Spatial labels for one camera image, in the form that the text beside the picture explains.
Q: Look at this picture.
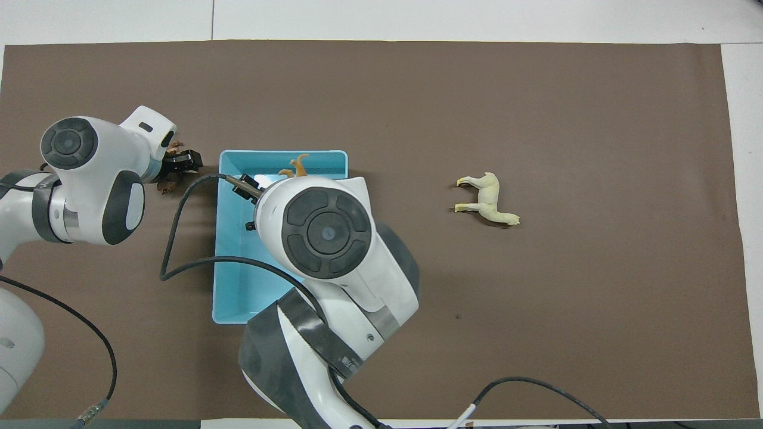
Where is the brown lion toy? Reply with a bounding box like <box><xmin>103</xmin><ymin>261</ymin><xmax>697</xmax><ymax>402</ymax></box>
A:
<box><xmin>157</xmin><ymin>140</ymin><xmax>187</xmax><ymax>195</ymax></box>

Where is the orange striped tiger toy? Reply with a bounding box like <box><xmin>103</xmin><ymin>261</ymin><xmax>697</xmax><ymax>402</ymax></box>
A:
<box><xmin>278</xmin><ymin>153</ymin><xmax>311</xmax><ymax>179</ymax></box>

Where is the cream llama toy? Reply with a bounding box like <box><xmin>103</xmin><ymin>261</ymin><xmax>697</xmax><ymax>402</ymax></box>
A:
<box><xmin>454</xmin><ymin>172</ymin><xmax>521</xmax><ymax>227</ymax></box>

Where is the light blue plastic storage box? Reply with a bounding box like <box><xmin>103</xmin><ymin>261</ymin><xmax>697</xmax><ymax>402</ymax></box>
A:
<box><xmin>212</xmin><ymin>150</ymin><xmax>349</xmax><ymax>325</ymax></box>

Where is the brown table mat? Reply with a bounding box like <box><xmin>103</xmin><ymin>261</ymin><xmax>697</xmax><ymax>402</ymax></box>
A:
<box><xmin>0</xmin><ymin>40</ymin><xmax>760</xmax><ymax>420</ymax></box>

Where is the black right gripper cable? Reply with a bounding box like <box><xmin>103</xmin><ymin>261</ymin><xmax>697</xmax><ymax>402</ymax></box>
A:
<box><xmin>160</xmin><ymin>173</ymin><xmax>327</xmax><ymax>325</ymax></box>

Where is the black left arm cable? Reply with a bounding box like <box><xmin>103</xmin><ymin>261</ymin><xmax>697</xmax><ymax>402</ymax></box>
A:
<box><xmin>0</xmin><ymin>275</ymin><xmax>118</xmax><ymax>429</ymax></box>

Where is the black cable with white plug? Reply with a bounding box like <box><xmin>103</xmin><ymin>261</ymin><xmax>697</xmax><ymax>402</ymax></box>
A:
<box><xmin>446</xmin><ymin>377</ymin><xmax>610</xmax><ymax>429</ymax></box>

